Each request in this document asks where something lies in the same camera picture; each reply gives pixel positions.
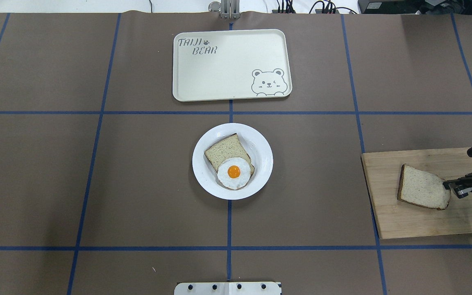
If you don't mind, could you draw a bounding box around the bread slice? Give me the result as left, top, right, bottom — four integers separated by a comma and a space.
204, 133, 255, 176
397, 164, 451, 211

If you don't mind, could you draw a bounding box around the white round plate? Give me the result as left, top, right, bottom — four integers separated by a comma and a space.
192, 123, 274, 200

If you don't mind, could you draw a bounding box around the bamboo cutting board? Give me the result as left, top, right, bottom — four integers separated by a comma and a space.
361, 147, 472, 239

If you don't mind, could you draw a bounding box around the black power strip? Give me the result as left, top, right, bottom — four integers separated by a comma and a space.
263, 0, 361, 14

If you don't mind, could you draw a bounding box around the fried egg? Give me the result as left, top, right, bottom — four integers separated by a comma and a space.
217, 157, 251, 190

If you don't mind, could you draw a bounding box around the cream bear serving tray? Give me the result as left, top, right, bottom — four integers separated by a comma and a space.
172, 29, 293, 102

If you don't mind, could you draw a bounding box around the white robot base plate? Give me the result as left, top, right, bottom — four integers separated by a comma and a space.
174, 281, 282, 295

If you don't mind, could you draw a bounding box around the aluminium frame post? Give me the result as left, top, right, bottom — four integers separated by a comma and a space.
208, 0, 241, 19

